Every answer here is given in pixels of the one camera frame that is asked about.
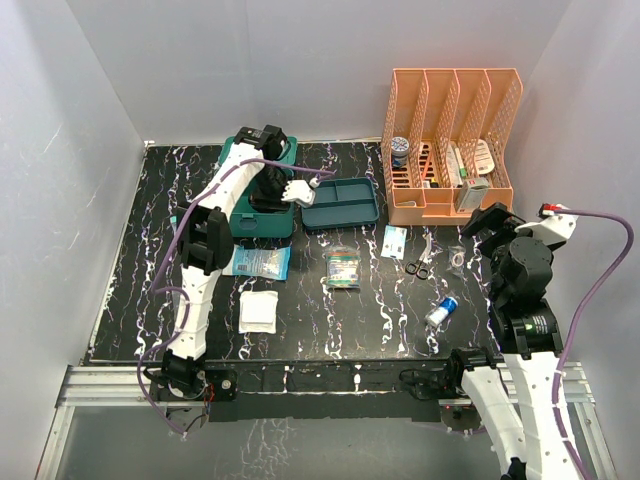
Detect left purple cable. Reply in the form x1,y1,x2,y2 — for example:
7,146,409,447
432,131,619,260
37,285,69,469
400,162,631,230
137,158,337,436

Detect black handled scissors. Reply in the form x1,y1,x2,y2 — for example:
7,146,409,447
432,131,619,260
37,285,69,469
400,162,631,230
405,246,431,280

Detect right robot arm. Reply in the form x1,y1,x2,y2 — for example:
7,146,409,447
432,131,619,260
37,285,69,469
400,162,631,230
445,202,588,479

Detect white grey device box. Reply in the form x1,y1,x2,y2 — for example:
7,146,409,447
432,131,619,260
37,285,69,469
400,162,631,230
455,177,490,213

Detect green medicine kit box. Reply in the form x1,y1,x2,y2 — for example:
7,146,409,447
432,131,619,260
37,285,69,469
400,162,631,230
219,135,299,239

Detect small clear ring bag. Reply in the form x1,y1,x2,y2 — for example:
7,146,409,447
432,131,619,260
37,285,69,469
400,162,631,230
448,246,466,276

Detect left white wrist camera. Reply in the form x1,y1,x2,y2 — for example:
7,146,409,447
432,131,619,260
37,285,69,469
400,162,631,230
281,178,320,208

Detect orange file organizer rack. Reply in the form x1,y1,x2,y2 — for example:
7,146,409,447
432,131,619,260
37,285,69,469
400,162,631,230
381,68,523,226

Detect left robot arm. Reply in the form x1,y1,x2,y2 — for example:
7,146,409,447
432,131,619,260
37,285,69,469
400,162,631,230
147,125,291,399

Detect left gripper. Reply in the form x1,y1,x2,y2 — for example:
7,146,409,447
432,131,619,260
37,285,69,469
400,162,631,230
252,165,297,216

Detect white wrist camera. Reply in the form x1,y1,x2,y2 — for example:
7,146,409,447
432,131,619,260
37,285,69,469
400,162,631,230
515,203,577,251
281,178,320,208

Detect blue lid round jar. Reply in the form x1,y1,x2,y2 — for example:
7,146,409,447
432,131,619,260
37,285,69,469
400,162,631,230
391,136,410,168

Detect dark teal divider tray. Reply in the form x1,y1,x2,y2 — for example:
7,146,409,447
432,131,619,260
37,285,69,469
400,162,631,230
301,177,379,230

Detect white blister card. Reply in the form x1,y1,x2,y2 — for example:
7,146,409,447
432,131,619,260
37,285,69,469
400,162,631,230
472,139,496,176

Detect blue white bandage roll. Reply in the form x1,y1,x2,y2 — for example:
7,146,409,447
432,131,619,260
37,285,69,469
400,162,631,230
425,296,458,328

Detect aluminium frame rail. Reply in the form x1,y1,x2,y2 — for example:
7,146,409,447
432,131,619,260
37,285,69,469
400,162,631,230
37,364,619,480

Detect rubber gloves clear package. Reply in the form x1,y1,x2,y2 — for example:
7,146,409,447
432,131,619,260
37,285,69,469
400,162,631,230
324,246,361,290

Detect purple cable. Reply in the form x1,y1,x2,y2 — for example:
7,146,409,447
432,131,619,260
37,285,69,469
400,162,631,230
542,207,635,480
137,158,337,436

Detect white gauze pad package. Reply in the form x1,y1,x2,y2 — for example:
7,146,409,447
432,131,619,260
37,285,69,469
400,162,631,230
238,291,278,334

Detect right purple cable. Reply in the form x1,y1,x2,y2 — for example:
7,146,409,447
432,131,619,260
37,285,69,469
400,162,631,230
542,207,635,480

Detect blue mask package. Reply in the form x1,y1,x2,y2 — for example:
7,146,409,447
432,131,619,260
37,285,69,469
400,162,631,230
222,245,291,281

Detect white tube packages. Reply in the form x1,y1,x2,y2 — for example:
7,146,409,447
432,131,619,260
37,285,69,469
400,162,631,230
446,141,467,188

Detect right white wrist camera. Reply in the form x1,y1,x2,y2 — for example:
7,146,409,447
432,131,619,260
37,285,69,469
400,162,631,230
515,203,577,251

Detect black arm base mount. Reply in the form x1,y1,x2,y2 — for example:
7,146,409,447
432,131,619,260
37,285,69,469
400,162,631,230
142,348,498,422

